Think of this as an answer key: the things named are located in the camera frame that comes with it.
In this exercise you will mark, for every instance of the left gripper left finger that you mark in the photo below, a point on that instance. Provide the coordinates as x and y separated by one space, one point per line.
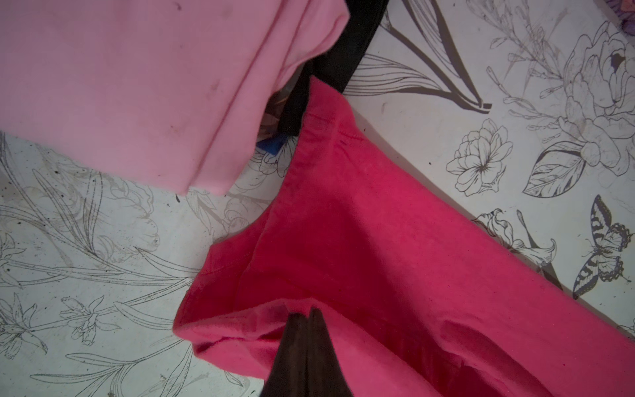
288 375

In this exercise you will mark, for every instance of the dark folded clothes stack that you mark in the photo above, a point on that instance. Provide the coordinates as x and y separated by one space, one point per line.
284 112

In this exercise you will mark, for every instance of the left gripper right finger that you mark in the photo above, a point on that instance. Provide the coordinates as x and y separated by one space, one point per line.
324 374

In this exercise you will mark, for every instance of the magenta t-shirt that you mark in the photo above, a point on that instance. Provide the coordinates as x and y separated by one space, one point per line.
418 301

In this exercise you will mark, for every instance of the folded light pink t-shirt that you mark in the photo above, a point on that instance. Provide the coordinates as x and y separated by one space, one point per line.
166 93

